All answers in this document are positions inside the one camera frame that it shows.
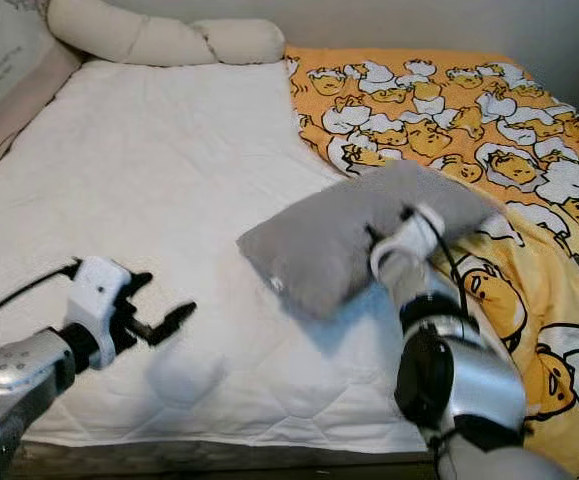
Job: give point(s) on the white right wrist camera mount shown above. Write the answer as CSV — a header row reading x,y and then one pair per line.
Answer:
x,y
414,238

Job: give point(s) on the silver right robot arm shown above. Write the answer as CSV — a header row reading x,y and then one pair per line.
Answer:
x,y
479,380

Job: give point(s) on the cream twisted bolster pillow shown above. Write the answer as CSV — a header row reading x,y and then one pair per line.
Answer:
x,y
129,40

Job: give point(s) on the yellow cartoon egg blanket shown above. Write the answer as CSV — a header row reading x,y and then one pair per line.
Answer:
x,y
429,110

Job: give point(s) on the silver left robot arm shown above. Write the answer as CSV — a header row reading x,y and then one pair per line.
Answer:
x,y
29,390

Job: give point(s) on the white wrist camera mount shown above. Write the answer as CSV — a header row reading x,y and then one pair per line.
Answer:
x,y
414,238
99,290

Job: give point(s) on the white quilted mattress pad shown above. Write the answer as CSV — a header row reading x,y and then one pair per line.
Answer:
x,y
149,180

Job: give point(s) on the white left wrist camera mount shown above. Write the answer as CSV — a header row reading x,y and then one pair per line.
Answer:
x,y
99,290

